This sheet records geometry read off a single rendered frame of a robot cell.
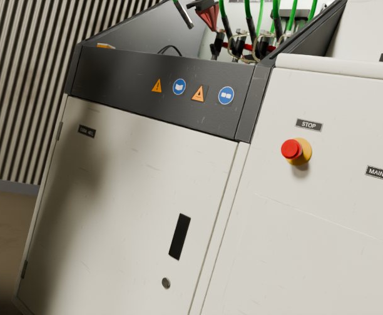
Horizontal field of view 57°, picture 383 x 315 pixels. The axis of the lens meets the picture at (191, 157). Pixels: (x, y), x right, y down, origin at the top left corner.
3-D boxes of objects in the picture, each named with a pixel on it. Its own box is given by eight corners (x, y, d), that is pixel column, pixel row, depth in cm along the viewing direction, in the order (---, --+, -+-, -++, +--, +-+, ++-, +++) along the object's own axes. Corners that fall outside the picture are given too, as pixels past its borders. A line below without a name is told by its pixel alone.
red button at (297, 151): (271, 159, 63) (280, 131, 63) (280, 161, 66) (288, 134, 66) (299, 167, 60) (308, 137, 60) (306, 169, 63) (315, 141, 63)
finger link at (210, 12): (232, 24, 107) (224, -8, 103) (215, 33, 104) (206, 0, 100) (218, 27, 112) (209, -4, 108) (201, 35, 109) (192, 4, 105)
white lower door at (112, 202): (14, 295, 116) (65, 94, 111) (21, 294, 118) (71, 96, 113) (148, 442, 77) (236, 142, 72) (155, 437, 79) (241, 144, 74)
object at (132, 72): (70, 94, 111) (82, 44, 109) (82, 98, 114) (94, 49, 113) (233, 139, 73) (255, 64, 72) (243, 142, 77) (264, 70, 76)
